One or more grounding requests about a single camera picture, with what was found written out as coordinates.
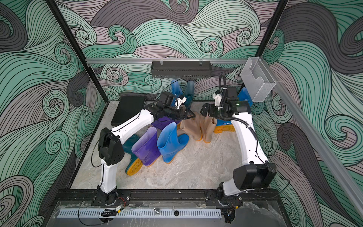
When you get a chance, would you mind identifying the light blue boot back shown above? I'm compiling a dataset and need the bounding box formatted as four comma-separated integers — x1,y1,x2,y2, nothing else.
171,79,183,106

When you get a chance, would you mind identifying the light blue boot front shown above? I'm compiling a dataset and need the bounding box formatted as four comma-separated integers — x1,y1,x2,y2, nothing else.
157,122,189,164

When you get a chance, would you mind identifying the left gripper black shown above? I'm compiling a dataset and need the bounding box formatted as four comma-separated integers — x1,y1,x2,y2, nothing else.
163,108,196,121

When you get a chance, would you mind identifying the black hard case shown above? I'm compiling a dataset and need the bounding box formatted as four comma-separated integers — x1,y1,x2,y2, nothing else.
111,96,146,127

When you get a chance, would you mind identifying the white perforated front strip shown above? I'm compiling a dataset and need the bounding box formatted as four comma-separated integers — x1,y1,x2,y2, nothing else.
56,208,222,219

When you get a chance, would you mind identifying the white mesh wire basket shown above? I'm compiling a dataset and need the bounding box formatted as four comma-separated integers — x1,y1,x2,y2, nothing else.
240,57,276,103

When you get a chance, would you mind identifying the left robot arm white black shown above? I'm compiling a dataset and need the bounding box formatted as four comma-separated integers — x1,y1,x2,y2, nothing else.
97,92,196,204

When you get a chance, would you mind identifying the black wall shelf tray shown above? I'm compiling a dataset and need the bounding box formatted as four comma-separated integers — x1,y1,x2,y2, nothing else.
151,60,212,79

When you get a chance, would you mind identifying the blue rain boot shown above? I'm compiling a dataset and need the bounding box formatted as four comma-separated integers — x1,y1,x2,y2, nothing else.
237,87,253,106
214,119,235,134

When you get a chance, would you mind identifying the aluminium rail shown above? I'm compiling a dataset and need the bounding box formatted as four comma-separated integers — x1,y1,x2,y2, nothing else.
86,58,248,65
253,61,363,227

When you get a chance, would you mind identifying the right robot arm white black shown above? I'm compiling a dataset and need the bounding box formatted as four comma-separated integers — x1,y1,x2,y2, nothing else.
200,87,277,196

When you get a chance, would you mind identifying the light blue boot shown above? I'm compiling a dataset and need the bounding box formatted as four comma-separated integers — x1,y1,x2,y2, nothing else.
157,122,189,164
171,79,183,106

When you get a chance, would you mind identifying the dark teal boot lying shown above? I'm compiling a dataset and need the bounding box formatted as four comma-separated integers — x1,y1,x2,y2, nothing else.
123,134,143,176

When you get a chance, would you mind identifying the aluminium rail right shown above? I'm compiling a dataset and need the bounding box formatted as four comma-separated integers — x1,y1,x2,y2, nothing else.
253,61,363,227

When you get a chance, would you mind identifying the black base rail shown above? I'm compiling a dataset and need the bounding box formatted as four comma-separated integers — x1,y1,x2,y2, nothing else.
54,189,280,207

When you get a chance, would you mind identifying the beige rain boot large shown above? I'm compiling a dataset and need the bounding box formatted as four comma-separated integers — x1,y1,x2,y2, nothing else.
177,116,202,141

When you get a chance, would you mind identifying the dark teal boot back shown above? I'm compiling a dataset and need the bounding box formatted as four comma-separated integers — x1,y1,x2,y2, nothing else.
184,80,194,108

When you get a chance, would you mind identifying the purple rain boot back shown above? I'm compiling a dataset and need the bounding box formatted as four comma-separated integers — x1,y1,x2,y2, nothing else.
151,116,180,130

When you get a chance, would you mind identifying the purple rain boot front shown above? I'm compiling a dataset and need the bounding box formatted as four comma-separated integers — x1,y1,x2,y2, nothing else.
131,127,161,166

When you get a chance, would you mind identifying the aluminium rail back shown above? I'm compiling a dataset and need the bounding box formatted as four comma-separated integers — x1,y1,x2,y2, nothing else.
86,58,248,65

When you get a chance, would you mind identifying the purple rain boot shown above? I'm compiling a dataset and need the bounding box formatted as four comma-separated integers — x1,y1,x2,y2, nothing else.
151,116,180,130
131,127,161,166

